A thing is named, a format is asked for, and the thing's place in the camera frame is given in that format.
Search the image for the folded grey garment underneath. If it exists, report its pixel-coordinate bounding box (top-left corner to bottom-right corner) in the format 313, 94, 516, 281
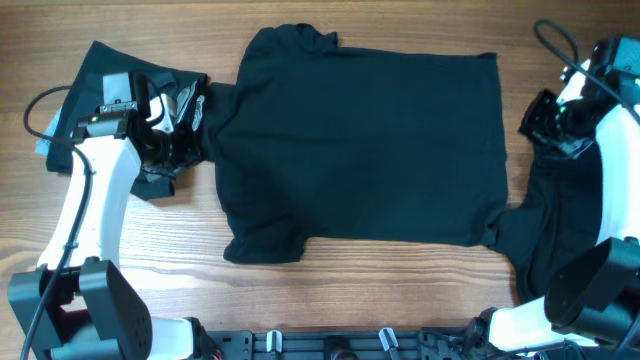
33, 107, 63, 156

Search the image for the pile of black clothes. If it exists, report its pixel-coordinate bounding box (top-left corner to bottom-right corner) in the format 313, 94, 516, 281
492, 144, 602, 303

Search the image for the folded black shirt with logo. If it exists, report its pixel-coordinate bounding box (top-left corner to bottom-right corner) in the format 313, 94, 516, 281
46, 41, 212, 201

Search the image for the left black cable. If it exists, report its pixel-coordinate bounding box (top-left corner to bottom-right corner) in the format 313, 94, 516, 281
18, 84, 96, 360

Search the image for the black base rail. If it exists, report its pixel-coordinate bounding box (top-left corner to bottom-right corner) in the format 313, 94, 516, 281
199, 327, 541, 360

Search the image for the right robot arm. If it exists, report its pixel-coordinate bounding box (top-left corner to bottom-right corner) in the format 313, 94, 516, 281
472, 35, 639, 359

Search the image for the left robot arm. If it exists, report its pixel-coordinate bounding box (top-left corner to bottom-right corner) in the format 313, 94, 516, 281
8, 72, 220, 359

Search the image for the black polo shirt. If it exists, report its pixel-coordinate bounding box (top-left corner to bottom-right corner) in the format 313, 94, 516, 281
202, 24, 508, 264

